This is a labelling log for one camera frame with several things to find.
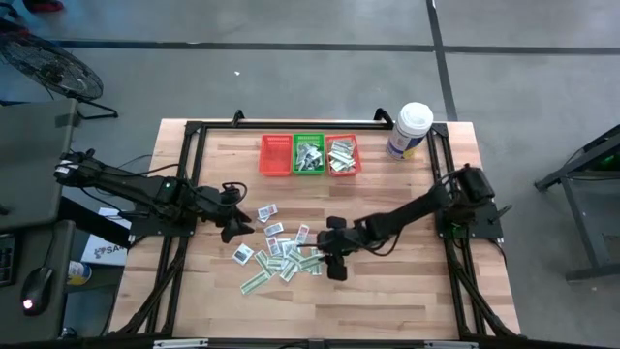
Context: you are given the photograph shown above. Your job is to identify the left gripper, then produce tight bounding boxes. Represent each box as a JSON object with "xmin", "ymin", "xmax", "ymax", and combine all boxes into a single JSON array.
[{"xmin": 202, "ymin": 182, "xmax": 257, "ymax": 243}]

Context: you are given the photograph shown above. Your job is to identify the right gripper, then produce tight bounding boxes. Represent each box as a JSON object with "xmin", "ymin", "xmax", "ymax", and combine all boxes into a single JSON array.
[{"xmin": 298, "ymin": 216, "xmax": 362, "ymax": 282}]

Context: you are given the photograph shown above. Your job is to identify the orange plastic basket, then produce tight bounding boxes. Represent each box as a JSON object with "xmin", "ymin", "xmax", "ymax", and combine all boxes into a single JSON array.
[
  {"xmin": 324, "ymin": 133, "xmax": 363, "ymax": 178},
  {"xmin": 258, "ymin": 134, "xmax": 295, "ymax": 177}
]

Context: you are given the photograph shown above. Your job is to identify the green plastic basket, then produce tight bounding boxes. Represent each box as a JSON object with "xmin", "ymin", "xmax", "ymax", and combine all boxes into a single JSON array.
[{"xmin": 292, "ymin": 133, "xmax": 326, "ymax": 176}]

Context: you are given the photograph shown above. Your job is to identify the white printed box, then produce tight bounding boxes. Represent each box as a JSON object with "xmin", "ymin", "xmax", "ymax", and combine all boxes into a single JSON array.
[{"xmin": 80, "ymin": 234, "xmax": 131, "ymax": 268}]

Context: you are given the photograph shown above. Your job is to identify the white blue wipes canister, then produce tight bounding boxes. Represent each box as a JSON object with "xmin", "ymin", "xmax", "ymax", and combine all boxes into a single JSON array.
[{"xmin": 386, "ymin": 101, "xmax": 435, "ymax": 161}]

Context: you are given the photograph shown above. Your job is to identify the yellow blue can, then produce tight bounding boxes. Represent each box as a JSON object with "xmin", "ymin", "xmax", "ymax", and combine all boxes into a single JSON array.
[{"xmin": 66, "ymin": 260, "xmax": 93, "ymax": 287}]

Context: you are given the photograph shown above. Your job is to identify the dark grey desk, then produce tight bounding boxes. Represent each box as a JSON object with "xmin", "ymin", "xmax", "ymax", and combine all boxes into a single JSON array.
[{"xmin": 0, "ymin": 220, "xmax": 77, "ymax": 346}]

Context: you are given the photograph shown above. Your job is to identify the black computer mouse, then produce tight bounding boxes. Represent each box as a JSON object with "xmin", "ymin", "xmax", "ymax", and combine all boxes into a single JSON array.
[{"xmin": 20, "ymin": 266, "xmax": 54, "ymax": 317}]

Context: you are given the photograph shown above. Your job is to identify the black keyboard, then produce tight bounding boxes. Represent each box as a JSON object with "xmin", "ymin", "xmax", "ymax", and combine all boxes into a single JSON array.
[{"xmin": 0, "ymin": 232, "xmax": 18, "ymax": 288}]

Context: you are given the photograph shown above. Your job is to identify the black metal cart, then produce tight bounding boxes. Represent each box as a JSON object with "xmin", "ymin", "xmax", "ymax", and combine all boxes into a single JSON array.
[{"xmin": 534, "ymin": 123, "xmax": 620, "ymax": 283}]

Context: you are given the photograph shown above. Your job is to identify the black floor fan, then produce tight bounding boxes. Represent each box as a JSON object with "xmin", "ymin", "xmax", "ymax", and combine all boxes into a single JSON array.
[{"xmin": 0, "ymin": 31, "xmax": 120, "ymax": 121}]

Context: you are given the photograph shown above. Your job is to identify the black aluminium table frame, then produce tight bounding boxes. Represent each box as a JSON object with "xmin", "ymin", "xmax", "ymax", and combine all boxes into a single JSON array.
[{"xmin": 108, "ymin": 107, "xmax": 522, "ymax": 349}]

